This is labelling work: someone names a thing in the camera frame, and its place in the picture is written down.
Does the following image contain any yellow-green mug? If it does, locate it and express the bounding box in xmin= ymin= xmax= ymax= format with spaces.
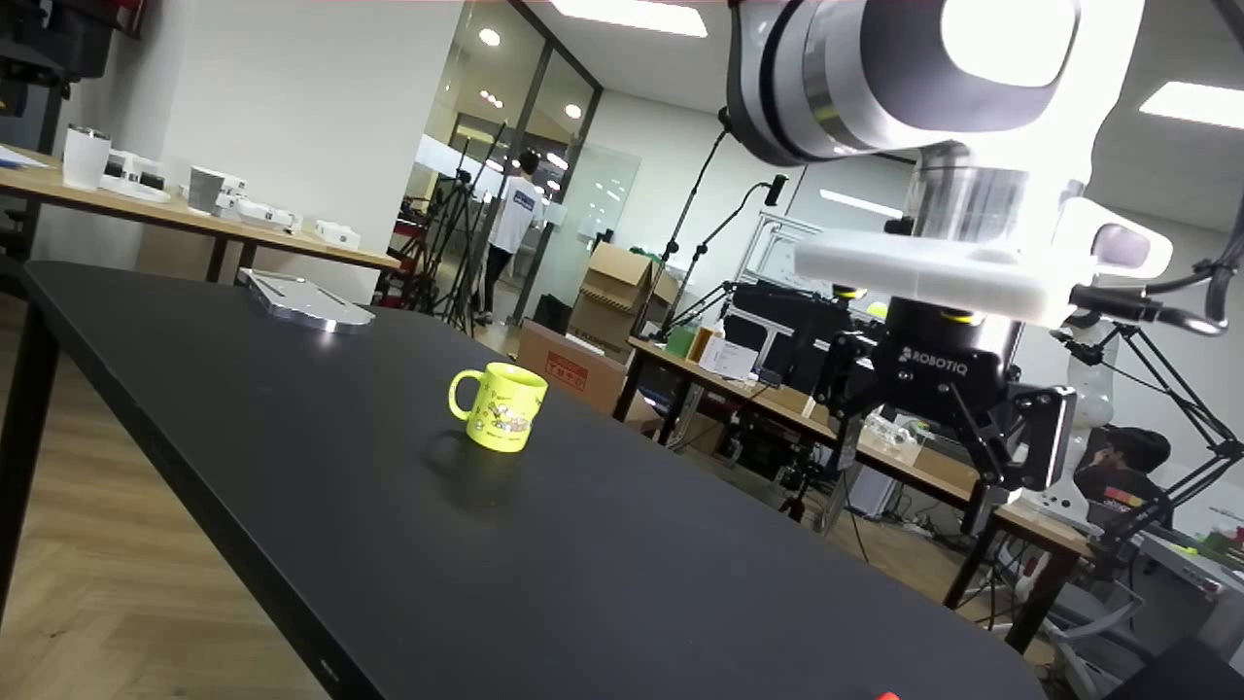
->
xmin=449 ymin=361 xmax=547 ymax=455

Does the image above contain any cardboard box stack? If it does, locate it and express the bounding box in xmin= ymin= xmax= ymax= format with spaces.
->
xmin=567 ymin=244 xmax=678 ymax=354

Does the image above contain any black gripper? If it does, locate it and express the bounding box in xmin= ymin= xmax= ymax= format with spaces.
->
xmin=729 ymin=283 xmax=1073 ymax=490

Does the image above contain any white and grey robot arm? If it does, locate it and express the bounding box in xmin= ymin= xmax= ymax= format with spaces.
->
xmin=724 ymin=0 xmax=1176 ymax=327

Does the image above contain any wooden desk at left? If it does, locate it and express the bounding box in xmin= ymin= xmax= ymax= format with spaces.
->
xmin=0 ymin=144 xmax=400 ymax=280

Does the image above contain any black office chair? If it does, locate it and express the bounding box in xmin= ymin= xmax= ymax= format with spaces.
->
xmin=1073 ymin=426 xmax=1176 ymax=525

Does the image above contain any person in white shirt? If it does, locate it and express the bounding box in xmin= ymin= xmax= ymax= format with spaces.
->
xmin=488 ymin=151 xmax=546 ymax=283

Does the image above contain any wooden desk in background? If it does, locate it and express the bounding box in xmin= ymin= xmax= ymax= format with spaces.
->
xmin=611 ymin=344 xmax=1089 ymax=650

